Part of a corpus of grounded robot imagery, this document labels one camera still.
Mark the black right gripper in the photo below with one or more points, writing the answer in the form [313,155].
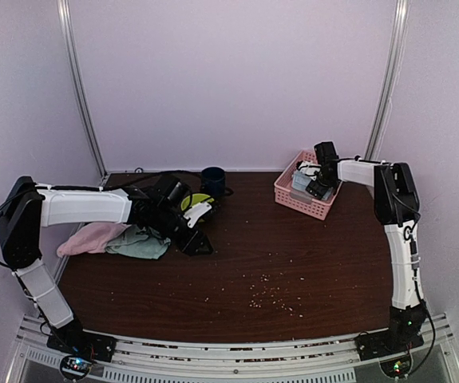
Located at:
[318,190]

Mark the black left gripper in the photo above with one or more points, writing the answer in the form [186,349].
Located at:
[199,239]

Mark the light blue towel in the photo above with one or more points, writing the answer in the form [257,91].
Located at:
[300,180]

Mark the patterned blue pastel towel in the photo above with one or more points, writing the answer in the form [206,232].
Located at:
[328,194]

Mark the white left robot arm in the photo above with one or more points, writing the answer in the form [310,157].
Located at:
[31,208]

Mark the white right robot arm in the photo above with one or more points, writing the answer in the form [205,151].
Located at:
[397,209]

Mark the pink perforated plastic basket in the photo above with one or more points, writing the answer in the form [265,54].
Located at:
[301,201]

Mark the lime green bowl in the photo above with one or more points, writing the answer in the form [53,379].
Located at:
[194,199]

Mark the mint green towel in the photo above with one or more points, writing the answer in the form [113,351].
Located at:
[139,243]

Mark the dark blue mug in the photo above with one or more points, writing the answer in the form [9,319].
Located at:
[213,181]

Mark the pink towel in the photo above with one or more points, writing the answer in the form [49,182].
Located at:
[91,238]

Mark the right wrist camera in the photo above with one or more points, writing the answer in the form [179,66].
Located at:
[307,168]

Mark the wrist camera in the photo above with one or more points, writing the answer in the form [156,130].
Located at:
[307,168]
[194,214]

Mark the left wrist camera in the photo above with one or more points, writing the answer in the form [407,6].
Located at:
[194,214]

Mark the right aluminium frame post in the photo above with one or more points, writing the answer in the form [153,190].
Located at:
[391,75]

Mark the aluminium frame post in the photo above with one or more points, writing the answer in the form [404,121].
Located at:
[391,75]
[65,20]

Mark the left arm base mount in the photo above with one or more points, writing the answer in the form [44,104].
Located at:
[79,360]

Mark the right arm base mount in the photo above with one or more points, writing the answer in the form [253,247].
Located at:
[394,356]

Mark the aluminium front rail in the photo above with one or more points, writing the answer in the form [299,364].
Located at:
[332,359]

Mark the left aluminium frame post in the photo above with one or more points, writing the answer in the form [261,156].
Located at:
[65,20]

